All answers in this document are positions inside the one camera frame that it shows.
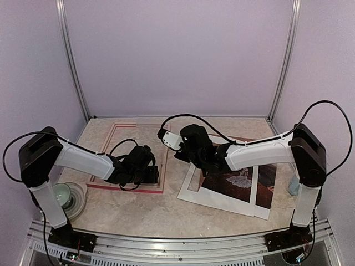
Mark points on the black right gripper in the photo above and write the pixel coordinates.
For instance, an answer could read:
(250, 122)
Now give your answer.
(177, 157)

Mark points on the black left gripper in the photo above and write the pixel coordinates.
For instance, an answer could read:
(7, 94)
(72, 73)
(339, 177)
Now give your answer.
(153, 177)

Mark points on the dark landscape photo print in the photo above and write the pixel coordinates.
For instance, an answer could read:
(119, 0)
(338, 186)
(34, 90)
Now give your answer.
(238, 184)

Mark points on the clear acrylic glass sheet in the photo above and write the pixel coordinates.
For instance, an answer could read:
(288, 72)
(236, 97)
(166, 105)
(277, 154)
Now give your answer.
(141, 138)

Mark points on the pink wooden picture frame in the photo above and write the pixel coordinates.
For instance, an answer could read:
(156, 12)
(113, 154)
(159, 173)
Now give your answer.
(119, 130)

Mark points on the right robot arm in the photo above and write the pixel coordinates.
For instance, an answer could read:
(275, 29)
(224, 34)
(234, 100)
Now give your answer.
(298, 146)

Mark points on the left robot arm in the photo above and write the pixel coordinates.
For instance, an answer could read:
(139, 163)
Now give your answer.
(46, 149)

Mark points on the white photo mat board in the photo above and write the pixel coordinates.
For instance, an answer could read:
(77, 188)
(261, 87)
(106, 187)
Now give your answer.
(191, 191)

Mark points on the brown cardboard backing board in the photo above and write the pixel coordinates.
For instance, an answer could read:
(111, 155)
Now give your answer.
(219, 141)

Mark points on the green ceramic bowl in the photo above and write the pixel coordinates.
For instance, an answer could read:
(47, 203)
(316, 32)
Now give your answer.
(62, 194)

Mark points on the light blue ceramic mug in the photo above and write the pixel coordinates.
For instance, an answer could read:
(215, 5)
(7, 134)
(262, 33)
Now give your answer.
(294, 184)

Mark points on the aluminium front rail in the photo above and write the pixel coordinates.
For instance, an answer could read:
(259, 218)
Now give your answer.
(112, 248)

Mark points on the right aluminium corner post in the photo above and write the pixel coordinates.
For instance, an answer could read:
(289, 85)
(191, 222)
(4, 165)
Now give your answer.
(291, 36)

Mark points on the aluminium corner post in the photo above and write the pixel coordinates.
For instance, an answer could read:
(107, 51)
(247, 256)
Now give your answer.
(291, 36)
(60, 6)

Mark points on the left aluminium corner post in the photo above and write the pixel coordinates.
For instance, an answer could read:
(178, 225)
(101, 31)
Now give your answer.
(60, 6)

